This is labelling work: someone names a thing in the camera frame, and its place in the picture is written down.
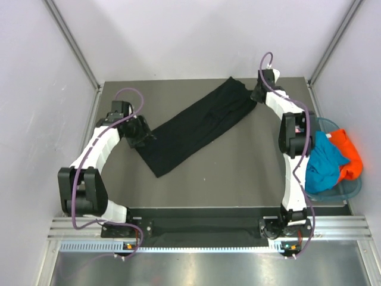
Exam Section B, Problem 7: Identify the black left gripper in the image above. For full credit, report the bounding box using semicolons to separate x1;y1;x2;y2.
123;114;155;148

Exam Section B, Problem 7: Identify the black t shirt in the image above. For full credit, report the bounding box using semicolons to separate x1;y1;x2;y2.
136;77;257;178

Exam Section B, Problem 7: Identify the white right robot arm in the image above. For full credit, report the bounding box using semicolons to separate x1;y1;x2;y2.
251;79;316;236

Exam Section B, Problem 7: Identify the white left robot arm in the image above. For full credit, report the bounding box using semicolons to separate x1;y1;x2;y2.
58;113;154;237

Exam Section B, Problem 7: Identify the blue t shirt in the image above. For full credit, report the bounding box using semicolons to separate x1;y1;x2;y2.
305;131;349;194

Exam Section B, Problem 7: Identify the orange t shirt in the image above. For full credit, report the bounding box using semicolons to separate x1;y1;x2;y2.
329;129;363;182

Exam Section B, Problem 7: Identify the teal laundry basket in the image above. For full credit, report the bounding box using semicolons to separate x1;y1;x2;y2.
307;117;363;201

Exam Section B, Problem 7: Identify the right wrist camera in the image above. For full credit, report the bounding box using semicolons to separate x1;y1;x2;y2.
258;69;280;88

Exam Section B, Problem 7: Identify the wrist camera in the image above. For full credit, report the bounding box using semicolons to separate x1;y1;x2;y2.
258;69;280;88
108;100;134;118

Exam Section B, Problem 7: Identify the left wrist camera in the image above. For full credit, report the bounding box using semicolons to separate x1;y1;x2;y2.
108;100;134;118

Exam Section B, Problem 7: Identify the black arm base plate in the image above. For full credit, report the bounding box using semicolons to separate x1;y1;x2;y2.
100;207;314;248

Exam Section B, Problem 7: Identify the slotted grey cable duct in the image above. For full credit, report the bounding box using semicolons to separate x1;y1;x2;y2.
59;240;301;253

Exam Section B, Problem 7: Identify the aluminium frame rail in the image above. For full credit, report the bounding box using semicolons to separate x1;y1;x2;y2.
48;216;372;241

